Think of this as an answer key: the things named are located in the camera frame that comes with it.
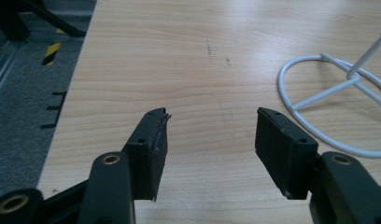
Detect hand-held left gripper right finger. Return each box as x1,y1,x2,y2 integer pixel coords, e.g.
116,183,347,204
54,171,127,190
254,106,381,224

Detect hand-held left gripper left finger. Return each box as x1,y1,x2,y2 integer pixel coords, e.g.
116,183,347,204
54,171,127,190
77,107,172,224

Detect black floor tape marks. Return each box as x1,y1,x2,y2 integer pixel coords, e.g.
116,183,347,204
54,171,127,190
39,91,68,130

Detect yellow black hazard tape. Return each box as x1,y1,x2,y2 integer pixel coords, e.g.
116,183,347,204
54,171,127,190
41,28,65,66

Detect white wire stand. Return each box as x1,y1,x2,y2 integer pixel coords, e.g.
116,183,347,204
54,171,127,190
276,27,381,159

